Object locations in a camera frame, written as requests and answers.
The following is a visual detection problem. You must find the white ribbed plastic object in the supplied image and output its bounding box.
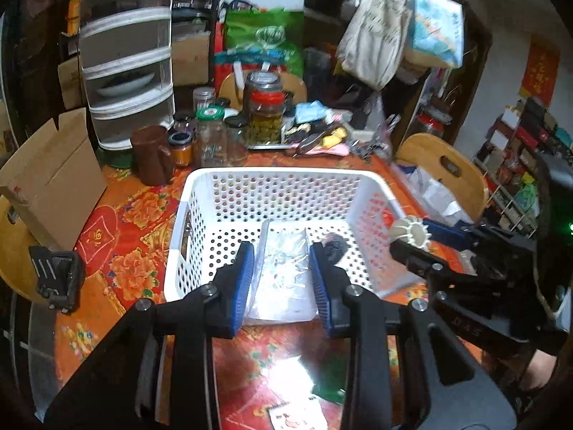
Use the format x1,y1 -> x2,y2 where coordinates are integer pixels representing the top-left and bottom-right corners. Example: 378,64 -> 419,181
389,215 -> 430,250

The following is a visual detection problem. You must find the clear plastic bag packet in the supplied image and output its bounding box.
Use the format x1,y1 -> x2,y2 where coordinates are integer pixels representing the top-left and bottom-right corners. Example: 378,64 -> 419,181
244,219 -> 317,325

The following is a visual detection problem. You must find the dark silver object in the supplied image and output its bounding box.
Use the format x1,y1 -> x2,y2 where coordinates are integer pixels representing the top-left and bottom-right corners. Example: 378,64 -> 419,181
322,233 -> 349,265

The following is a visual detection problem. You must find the green snack packet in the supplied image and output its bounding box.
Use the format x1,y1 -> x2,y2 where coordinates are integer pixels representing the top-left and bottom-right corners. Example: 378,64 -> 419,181
312,352 -> 348,405

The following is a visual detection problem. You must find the red floral tablecloth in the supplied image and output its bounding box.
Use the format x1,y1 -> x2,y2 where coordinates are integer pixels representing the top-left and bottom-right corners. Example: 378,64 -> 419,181
53,149 -> 490,428

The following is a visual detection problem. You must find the right wooden chair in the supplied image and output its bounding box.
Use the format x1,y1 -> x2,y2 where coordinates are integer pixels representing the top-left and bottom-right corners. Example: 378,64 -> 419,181
394,133 -> 488,221

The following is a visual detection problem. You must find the wooden chair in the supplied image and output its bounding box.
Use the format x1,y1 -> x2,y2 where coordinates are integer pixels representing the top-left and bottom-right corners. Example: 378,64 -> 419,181
218,72 -> 308,110
394,133 -> 488,221
0,196 -> 45,305

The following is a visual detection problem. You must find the white perforated plastic basket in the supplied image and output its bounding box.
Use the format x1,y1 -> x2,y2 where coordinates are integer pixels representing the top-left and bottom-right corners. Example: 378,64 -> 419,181
163,167 -> 422,302

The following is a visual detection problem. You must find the white shelf with boxes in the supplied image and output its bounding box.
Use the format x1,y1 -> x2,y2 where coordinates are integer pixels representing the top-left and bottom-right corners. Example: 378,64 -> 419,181
473,97 -> 572,238

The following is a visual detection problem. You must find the brown ceramic mug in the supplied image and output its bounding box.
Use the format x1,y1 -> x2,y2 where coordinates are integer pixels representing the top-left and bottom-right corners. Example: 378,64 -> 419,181
130,125 -> 175,186

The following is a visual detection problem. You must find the green lid glass jar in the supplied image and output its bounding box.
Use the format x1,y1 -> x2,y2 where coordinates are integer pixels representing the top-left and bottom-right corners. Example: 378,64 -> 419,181
196,106 -> 226,168

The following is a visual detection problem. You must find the black phone stand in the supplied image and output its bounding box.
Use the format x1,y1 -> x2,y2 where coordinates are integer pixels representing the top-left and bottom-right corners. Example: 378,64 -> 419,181
28,245 -> 86,315

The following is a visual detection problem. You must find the amber small jar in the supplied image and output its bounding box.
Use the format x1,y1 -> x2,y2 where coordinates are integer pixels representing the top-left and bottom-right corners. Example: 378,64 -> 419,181
168,131 -> 193,167

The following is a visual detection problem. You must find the black lid glass jar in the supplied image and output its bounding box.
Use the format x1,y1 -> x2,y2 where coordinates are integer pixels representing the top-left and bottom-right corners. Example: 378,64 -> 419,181
224,115 -> 249,167

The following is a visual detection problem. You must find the red lid pickle jar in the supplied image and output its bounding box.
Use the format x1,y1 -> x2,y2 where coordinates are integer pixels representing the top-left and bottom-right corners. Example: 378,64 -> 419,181
244,71 -> 285,145

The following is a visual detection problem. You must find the blue printed paper bag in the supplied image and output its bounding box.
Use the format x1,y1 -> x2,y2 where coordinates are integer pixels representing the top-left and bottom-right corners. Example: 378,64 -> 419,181
404,0 -> 464,69

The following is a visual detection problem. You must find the beige canvas tote bag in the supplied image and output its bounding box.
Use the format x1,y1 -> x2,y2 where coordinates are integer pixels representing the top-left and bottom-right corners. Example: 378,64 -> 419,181
337,0 -> 412,90

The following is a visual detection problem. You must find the far wooden chair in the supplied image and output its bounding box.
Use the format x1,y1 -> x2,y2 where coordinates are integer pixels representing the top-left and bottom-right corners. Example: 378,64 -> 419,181
218,72 -> 308,110

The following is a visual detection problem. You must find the left wooden chair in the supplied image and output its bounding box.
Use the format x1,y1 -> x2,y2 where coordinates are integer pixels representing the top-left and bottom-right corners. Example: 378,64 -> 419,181
0,196 -> 45,305

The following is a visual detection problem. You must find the cardboard box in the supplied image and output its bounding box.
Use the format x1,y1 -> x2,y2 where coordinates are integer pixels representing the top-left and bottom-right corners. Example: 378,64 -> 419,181
1,108 -> 107,250

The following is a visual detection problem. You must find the green shopping bag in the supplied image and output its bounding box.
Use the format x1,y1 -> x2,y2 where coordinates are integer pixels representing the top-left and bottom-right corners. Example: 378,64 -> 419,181
224,8 -> 304,77

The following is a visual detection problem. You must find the grey tiered dish rack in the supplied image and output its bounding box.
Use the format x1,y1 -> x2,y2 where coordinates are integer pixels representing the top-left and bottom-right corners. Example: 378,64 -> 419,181
79,0 -> 175,151

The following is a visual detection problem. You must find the red wall hanging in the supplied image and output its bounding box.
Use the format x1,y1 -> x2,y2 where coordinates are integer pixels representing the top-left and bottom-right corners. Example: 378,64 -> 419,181
519,35 -> 560,108

